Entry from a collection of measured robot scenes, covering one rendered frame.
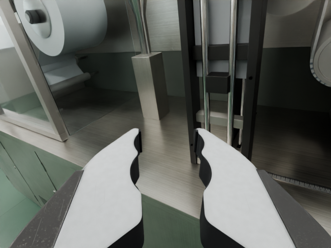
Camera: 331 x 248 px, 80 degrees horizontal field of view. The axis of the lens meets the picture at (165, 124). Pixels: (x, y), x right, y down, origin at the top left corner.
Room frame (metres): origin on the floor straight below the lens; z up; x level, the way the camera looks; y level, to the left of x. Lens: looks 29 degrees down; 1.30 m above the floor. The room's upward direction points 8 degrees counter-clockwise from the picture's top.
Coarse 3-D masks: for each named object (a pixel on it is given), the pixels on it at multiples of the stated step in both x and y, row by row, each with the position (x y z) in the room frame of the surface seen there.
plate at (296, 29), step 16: (160, 0) 1.04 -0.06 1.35; (176, 0) 0.99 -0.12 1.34; (320, 0) 0.69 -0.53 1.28; (16, 16) 1.83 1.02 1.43; (160, 16) 1.04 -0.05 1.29; (176, 16) 0.99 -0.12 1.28; (272, 16) 0.77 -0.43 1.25; (288, 16) 0.74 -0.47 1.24; (304, 16) 0.71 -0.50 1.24; (160, 32) 1.05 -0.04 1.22; (176, 32) 1.00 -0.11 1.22; (272, 32) 0.76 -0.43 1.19; (288, 32) 0.73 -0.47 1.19; (304, 32) 0.70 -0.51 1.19; (160, 48) 1.06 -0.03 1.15; (176, 48) 1.00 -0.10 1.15
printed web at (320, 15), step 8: (328, 0) 0.43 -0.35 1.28; (320, 8) 0.55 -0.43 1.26; (320, 16) 0.46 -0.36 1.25; (320, 24) 0.43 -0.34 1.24; (312, 40) 0.55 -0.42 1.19; (312, 48) 0.45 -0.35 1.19; (312, 56) 0.43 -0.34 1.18; (312, 64) 0.43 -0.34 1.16; (312, 72) 0.43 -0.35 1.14; (320, 80) 0.42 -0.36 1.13; (240, 136) 0.51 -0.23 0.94
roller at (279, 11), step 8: (272, 0) 0.49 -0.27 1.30; (280, 0) 0.48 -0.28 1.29; (288, 0) 0.47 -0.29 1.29; (296, 0) 0.46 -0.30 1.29; (304, 0) 0.45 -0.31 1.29; (312, 0) 0.44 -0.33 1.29; (272, 8) 0.49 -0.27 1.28; (280, 8) 0.48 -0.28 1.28; (288, 8) 0.47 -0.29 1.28; (296, 8) 0.46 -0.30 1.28
